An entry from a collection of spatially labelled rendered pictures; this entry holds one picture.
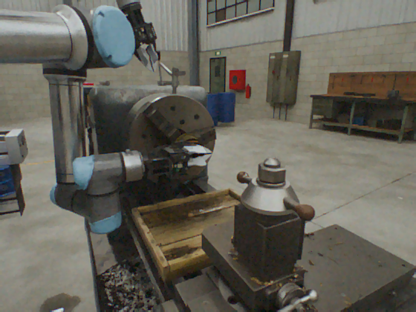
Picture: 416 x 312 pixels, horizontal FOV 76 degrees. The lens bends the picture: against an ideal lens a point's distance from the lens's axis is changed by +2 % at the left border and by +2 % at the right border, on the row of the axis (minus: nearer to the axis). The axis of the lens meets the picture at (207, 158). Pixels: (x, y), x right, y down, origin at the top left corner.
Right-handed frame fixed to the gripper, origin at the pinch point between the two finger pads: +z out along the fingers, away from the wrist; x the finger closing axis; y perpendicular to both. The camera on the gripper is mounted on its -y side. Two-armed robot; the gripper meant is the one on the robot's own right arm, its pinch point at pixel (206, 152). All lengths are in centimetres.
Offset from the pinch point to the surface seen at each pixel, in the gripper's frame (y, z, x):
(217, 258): 35.2, -16.2, -7.1
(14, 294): -107, -79, -108
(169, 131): -10.3, -7.5, 5.5
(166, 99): -16.3, -6.1, 14.5
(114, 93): -33.7, -19.2, 16.0
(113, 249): -45, -25, -54
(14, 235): -186, -89, -108
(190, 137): -4.3, -3.1, 4.1
